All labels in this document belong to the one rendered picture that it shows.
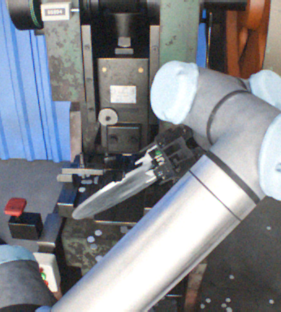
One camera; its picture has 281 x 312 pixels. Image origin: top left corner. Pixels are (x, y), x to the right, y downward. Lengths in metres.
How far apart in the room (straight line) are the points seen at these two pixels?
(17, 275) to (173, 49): 0.65
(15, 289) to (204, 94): 0.34
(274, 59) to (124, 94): 0.49
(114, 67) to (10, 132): 1.78
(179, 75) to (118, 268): 0.22
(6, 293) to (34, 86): 2.06
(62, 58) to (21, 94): 1.54
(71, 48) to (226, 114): 0.65
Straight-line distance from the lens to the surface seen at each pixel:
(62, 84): 1.00
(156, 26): 0.92
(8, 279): 0.51
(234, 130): 0.36
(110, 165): 1.22
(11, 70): 2.45
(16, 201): 1.16
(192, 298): 1.27
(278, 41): 0.66
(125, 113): 1.05
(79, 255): 1.23
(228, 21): 1.34
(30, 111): 2.55
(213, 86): 0.41
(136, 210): 1.04
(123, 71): 1.00
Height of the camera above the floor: 1.47
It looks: 33 degrees down
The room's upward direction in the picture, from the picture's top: straight up
